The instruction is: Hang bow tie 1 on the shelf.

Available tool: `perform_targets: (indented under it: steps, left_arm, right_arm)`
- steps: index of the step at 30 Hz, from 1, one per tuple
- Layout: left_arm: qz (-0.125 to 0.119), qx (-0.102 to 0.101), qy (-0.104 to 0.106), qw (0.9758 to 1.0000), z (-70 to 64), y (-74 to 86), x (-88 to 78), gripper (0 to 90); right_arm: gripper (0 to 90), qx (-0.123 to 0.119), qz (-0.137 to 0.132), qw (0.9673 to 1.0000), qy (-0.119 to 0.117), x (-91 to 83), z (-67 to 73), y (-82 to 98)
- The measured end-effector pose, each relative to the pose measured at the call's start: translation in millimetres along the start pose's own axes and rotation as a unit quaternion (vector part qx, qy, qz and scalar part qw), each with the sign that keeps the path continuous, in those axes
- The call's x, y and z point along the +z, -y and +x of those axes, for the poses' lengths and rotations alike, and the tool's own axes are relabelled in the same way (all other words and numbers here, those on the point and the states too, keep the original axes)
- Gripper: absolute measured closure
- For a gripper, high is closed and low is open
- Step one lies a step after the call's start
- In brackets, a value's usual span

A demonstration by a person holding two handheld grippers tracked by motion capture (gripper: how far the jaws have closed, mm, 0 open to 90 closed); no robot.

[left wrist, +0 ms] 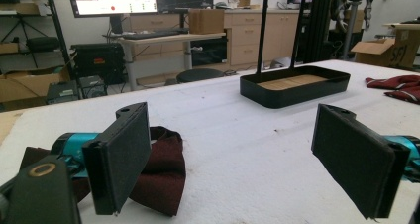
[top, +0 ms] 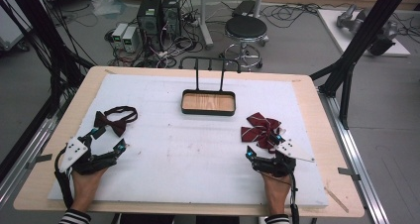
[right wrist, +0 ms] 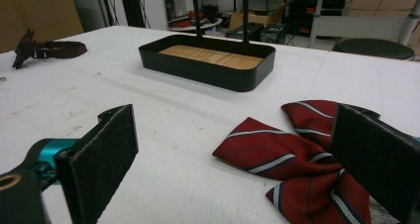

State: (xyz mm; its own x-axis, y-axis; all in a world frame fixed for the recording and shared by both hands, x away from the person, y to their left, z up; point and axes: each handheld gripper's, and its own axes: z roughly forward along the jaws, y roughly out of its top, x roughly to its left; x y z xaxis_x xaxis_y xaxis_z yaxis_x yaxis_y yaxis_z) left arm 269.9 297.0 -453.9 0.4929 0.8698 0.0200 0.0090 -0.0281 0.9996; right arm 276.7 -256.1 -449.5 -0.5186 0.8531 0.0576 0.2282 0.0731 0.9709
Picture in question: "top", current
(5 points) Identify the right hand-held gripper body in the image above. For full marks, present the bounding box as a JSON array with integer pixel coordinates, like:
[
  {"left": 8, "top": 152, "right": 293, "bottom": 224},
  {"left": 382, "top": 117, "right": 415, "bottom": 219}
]
[{"left": 252, "top": 140, "right": 316, "bottom": 178}]

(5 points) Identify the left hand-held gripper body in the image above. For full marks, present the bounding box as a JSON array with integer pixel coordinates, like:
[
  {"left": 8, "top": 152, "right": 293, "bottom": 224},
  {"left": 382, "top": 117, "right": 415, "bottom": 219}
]
[{"left": 58, "top": 134, "right": 119, "bottom": 176}]

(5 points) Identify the dark red cloth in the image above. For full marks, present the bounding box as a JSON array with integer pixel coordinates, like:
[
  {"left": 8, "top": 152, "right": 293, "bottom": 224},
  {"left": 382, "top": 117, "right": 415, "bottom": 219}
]
[{"left": 240, "top": 111, "right": 287, "bottom": 151}]

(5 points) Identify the dark brown bow tie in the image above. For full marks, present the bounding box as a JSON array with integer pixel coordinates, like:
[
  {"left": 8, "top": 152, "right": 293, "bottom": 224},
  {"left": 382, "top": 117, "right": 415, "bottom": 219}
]
[{"left": 93, "top": 105, "right": 140, "bottom": 138}]

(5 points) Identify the black rack with wooden tray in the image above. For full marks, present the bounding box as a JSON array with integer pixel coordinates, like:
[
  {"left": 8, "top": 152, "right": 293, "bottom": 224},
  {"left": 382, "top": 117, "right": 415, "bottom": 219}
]
[{"left": 178, "top": 56, "right": 243, "bottom": 117}]

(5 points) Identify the person's right hand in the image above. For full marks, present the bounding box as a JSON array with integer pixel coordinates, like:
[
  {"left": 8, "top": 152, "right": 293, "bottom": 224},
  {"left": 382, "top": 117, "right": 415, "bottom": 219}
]
[{"left": 262, "top": 173, "right": 293, "bottom": 216}]

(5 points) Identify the person's left hand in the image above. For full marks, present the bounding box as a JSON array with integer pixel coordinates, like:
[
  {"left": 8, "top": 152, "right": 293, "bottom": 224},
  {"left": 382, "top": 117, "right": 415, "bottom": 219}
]
[{"left": 70, "top": 168, "right": 108, "bottom": 213}]

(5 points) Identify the light wooden table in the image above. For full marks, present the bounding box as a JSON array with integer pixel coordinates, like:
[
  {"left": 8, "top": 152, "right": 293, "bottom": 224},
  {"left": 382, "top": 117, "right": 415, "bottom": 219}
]
[{"left": 13, "top": 65, "right": 366, "bottom": 219}]

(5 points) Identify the white foam mat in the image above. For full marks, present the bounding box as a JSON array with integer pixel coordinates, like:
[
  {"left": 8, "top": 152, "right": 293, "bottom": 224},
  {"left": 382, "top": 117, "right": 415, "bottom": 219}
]
[{"left": 47, "top": 72, "right": 330, "bottom": 209}]

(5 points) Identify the thin wooden stick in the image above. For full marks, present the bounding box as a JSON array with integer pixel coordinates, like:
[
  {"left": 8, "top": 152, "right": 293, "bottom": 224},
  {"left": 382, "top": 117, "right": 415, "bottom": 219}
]
[{"left": 323, "top": 186, "right": 350, "bottom": 214}]

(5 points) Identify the white power supply unit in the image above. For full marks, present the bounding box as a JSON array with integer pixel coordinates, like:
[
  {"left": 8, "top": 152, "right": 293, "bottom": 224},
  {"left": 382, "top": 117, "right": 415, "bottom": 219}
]
[
  {"left": 121, "top": 26, "right": 139, "bottom": 54},
  {"left": 111, "top": 22, "right": 130, "bottom": 50}
]

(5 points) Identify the black round stool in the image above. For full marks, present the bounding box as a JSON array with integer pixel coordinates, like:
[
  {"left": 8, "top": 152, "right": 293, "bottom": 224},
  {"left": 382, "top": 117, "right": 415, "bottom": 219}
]
[{"left": 219, "top": 15, "right": 270, "bottom": 70}]

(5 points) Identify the white floor board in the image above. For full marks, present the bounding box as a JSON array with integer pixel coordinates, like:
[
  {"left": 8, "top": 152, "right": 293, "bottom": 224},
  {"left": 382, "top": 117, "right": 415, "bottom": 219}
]
[{"left": 316, "top": 8, "right": 411, "bottom": 57}]

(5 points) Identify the black computer tower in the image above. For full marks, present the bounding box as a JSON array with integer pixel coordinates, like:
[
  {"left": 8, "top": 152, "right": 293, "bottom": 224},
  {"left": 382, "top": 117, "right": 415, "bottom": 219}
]
[
  {"left": 136, "top": 0, "right": 163, "bottom": 51},
  {"left": 160, "top": 0, "right": 183, "bottom": 38}
]

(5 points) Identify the clear plastic bag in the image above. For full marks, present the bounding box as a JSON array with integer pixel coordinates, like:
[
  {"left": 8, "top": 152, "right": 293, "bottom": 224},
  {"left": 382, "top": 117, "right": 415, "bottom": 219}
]
[{"left": 89, "top": 0, "right": 127, "bottom": 18}]

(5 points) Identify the grey-legged desk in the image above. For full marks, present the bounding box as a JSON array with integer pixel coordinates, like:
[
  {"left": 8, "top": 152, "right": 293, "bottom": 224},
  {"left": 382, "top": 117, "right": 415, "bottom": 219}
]
[{"left": 197, "top": 0, "right": 266, "bottom": 51}]

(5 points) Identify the flat black box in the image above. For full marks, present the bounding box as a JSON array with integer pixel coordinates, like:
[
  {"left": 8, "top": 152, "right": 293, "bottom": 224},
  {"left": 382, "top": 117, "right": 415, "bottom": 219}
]
[{"left": 232, "top": 0, "right": 258, "bottom": 19}]

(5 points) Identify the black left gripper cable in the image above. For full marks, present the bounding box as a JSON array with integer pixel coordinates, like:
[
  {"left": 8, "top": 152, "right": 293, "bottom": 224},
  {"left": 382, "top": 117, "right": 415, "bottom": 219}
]
[{"left": 53, "top": 147, "right": 75, "bottom": 209}]

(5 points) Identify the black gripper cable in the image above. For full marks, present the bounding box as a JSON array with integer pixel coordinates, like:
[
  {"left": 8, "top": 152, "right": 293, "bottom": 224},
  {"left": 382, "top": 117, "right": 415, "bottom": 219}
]
[
  {"left": 288, "top": 171, "right": 300, "bottom": 224},
  {"left": 53, "top": 147, "right": 75, "bottom": 209}
]

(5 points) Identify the grey metal bracket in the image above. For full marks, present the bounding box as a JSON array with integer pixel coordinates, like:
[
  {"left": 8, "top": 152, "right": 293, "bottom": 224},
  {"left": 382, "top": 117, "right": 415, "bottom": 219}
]
[
  {"left": 337, "top": 167, "right": 362, "bottom": 182},
  {"left": 25, "top": 153, "right": 53, "bottom": 170}
]

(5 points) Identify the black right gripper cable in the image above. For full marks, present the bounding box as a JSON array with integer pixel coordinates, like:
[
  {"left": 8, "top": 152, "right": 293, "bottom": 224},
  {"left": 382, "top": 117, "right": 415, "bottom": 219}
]
[{"left": 288, "top": 171, "right": 300, "bottom": 224}]

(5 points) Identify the aluminium rail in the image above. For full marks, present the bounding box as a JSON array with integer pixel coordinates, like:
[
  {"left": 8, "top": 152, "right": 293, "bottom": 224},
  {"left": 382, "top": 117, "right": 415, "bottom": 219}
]
[
  {"left": 0, "top": 94, "right": 73, "bottom": 207},
  {"left": 317, "top": 90, "right": 391, "bottom": 224}
]

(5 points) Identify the black metal frame stand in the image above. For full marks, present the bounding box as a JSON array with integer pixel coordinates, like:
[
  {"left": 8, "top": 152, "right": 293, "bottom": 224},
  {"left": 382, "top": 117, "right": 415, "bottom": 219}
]
[
  {"left": 309, "top": 0, "right": 414, "bottom": 131},
  {"left": 0, "top": 0, "right": 96, "bottom": 182}
]

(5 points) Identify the tangle of floor cables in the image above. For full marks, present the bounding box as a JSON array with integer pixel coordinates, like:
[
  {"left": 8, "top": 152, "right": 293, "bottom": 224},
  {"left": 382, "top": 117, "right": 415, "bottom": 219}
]
[{"left": 104, "top": 0, "right": 207, "bottom": 69}]

